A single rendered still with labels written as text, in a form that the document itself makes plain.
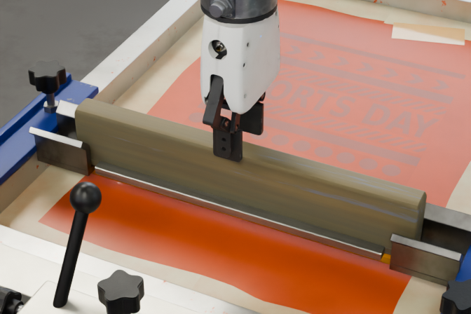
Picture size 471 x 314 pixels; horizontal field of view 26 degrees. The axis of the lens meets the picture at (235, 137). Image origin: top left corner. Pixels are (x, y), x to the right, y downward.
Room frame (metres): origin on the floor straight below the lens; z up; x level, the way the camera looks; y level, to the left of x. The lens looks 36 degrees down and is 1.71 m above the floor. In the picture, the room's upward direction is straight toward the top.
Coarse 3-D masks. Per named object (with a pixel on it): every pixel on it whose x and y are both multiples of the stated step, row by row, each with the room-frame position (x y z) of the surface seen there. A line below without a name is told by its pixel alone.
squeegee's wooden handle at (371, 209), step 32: (96, 128) 0.95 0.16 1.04; (128, 128) 0.93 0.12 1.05; (160, 128) 0.92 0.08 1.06; (192, 128) 0.92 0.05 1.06; (96, 160) 0.95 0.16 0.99; (128, 160) 0.93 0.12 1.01; (160, 160) 0.91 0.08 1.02; (192, 160) 0.89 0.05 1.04; (224, 160) 0.88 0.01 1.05; (256, 160) 0.86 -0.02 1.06; (288, 160) 0.86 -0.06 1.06; (224, 192) 0.88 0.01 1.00; (256, 192) 0.86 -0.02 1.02; (288, 192) 0.84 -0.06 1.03; (320, 192) 0.83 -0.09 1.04; (352, 192) 0.81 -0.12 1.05; (384, 192) 0.81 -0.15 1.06; (416, 192) 0.81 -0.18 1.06; (320, 224) 0.83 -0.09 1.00; (352, 224) 0.81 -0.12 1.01; (384, 224) 0.80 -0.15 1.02; (416, 224) 0.78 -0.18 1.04
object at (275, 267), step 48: (384, 48) 1.27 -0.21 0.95; (432, 48) 1.27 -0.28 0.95; (432, 144) 1.03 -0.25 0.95; (432, 192) 0.94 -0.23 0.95; (240, 240) 0.85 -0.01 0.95; (288, 240) 0.85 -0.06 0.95; (240, 288) 0.78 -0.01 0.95; (288, 288) 0.78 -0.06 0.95; (336, 288) 0.78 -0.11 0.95; (384, 288) 0.78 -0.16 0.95
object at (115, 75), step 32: (192, 0) 1.35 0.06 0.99; (384, 0) 1.40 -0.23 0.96; (416, 0) 1.38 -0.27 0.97; (448, 0) 1.36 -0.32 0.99; (160, 32) 1.25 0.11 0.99; (128, 64) 1.17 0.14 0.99; (96, 96) 1.09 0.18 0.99; (32, 160) 0.96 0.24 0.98; (0, 192) 0.90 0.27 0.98; (160, 288) 0.74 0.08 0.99
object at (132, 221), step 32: (320, 32) 1.31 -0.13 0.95; (352, 32) 1.31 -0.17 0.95; (192, 64) 1.22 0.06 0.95; (192, 96) 1.14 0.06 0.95; (128, 192) 0.94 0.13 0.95; (64, 224) 0.88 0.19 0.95; (96, 224) 0.88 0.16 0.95; (128, 224) 0.88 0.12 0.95; (160, 224) 0.88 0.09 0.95; (192, 224) 0.88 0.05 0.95; (224, 224) 0.88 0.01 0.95; (160, 256) 0.83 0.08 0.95; (192, 256) 0.83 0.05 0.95
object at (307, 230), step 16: (112, 176) 0.92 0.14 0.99; (128, 176) 0.92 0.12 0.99; (144, 176) 0.92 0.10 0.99; (160, 192) 0.90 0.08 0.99; (176, 192) 0.89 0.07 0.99; (192, 192) 0.89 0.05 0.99; (224, 208) 0.86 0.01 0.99; (240, 208) 0.86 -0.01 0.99; (256, 208) 0.86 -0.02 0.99; (272, 224) 0.84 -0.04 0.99; (288, 224) 0.83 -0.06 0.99; (304, 224) 0.83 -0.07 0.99; (320, 240) 0.81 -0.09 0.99; (336, 240) 0.81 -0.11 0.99; (352, 240) 0.81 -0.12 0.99; (368, 256) 0.79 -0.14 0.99
